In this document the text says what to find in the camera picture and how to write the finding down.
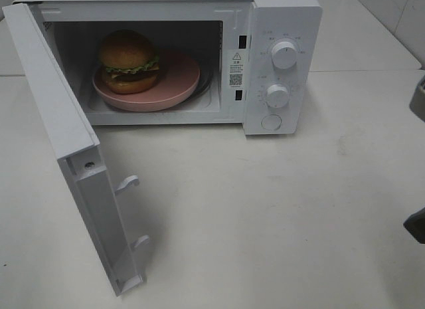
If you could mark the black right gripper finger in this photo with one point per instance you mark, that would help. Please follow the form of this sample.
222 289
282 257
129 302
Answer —
417 104
415 225

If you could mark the white round door button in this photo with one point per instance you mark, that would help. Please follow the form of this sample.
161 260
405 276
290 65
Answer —
271 122

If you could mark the burger with lettuce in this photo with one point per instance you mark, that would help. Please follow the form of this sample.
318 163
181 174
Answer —
130 63

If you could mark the white microwave door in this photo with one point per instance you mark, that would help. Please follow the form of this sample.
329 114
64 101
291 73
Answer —
77 150

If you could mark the lower white round knob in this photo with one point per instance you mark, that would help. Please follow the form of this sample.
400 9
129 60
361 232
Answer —
277 96

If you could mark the white round knob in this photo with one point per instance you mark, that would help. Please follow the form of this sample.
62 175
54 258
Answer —
277 96
284 53

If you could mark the upper white round knob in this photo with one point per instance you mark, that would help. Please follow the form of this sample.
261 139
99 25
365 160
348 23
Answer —
284 53

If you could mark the white microwave oven body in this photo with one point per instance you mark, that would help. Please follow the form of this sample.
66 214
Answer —
203 29

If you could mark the white warning label sticker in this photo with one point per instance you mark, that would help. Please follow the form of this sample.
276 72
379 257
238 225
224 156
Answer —
235 65

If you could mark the glass microwave turntable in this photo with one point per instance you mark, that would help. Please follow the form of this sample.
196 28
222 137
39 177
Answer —
205 79

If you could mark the pink plate rim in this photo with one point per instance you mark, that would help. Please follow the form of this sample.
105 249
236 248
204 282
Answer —
178 77

